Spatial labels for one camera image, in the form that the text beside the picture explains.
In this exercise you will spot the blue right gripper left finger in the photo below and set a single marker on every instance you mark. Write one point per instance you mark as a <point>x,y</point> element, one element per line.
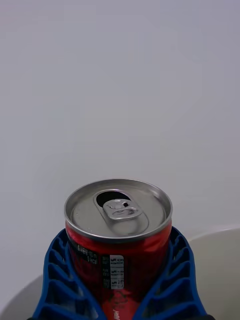
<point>58,287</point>

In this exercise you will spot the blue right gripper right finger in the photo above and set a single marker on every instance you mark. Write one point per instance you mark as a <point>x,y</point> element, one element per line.
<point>175,285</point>

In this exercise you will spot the red drink can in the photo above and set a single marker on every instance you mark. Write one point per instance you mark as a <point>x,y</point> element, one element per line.
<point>120,220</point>

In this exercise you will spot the grey plastic waste bin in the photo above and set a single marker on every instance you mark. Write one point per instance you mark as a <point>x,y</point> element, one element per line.
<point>220,265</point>

